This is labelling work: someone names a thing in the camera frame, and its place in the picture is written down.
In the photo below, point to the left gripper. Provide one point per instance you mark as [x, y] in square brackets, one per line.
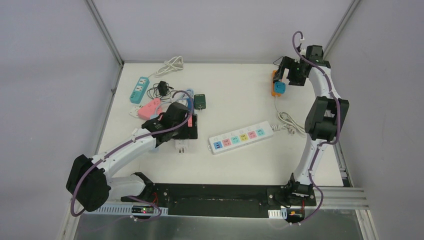
[191, 129]

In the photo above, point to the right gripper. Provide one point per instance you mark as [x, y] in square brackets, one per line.
[290, 63]

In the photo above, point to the light blue square adapter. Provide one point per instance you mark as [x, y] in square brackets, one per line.
[279, 88]

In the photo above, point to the orange power strip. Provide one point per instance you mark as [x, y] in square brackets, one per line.
[272, 81]

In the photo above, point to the blue cube adapter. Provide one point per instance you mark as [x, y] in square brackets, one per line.
[190, 105]

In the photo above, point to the dark green cube adapter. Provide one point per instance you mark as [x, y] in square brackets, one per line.
[199, 101]

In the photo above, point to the white cube adapter bear print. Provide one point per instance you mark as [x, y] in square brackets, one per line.
[181, 145]

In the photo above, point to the white long power strip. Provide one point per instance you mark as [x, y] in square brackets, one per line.
[245, 136]

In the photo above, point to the pink square plug adapter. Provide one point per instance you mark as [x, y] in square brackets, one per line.
[190, 121]

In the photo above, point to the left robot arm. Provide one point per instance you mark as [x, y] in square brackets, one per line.
[92, 180]

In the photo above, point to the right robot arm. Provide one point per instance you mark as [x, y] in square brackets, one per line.
[322, 125]

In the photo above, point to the small white plug adapter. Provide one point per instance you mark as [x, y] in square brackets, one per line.
[134, 132]

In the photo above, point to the pink triangular power strip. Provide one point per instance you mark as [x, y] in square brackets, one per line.
[150, 110]

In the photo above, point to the teal power strip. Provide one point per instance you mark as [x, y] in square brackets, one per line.
[139, 90]

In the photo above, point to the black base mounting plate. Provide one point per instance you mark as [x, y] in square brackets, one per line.
[215, 200]

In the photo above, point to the black power adapter with cable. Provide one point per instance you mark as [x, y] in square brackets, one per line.
[162, 91]

